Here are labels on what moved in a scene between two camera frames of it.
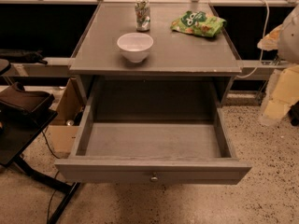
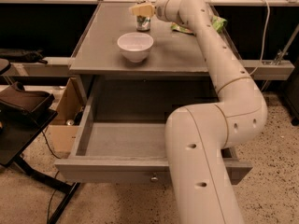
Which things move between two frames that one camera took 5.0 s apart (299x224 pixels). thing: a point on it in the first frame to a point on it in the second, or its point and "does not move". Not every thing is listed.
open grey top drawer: [152, 151] does not move
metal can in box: [69, 122] does not move
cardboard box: [63, 131] does not move
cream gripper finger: [270, 41] to [147, 10]
